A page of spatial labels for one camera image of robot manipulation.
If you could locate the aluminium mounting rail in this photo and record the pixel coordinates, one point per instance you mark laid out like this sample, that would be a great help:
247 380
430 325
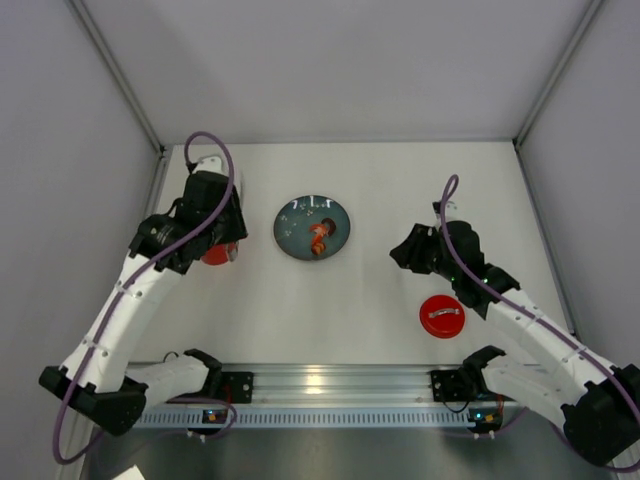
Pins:
339 386

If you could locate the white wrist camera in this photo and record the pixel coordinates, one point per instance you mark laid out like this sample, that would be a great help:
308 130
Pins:
209 163
446 212

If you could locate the right black base bracket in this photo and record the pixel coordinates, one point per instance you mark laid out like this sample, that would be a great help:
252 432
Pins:
452 385

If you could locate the metal serving tongs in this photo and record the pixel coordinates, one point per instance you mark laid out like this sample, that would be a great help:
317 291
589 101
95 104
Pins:
239 185

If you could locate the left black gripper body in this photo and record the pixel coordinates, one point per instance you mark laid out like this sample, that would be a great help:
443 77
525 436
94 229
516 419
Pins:
232 232

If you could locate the striped bacon piece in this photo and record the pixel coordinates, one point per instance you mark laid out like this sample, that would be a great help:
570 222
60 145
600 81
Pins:
318 248

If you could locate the grey slotted cable duct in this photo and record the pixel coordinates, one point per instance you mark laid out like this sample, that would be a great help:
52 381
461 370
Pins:
247 417

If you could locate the left black base bracket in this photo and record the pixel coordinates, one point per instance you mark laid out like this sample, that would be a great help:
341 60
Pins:
231 387

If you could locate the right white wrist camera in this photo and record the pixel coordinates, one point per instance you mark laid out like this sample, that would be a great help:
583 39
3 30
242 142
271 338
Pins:
446 212

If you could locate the crab stick piece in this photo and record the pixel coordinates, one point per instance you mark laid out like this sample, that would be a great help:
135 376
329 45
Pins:
319 231

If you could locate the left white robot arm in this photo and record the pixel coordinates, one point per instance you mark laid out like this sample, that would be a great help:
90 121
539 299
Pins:
95 379

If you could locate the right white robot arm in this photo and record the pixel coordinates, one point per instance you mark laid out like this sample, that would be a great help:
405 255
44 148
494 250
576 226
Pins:
591 400

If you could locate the red cylindrical container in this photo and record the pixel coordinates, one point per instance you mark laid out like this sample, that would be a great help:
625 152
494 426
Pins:
220 254

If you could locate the black base bracket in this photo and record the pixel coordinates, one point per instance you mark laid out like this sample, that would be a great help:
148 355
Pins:
452 385
231 387

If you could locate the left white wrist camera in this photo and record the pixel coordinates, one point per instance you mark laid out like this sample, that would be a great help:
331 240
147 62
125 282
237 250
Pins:
209 163

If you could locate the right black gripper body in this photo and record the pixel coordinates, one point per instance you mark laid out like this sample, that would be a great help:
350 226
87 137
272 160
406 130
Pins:
417 250

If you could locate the dark octopus tentacle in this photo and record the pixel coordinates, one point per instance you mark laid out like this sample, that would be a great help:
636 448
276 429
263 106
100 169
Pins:
330 226

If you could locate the red round lid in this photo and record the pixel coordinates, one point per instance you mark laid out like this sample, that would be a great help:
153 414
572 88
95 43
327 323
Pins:
442 316

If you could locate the blue ceramic plate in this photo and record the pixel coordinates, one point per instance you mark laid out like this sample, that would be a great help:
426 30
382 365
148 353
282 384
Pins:
292 222

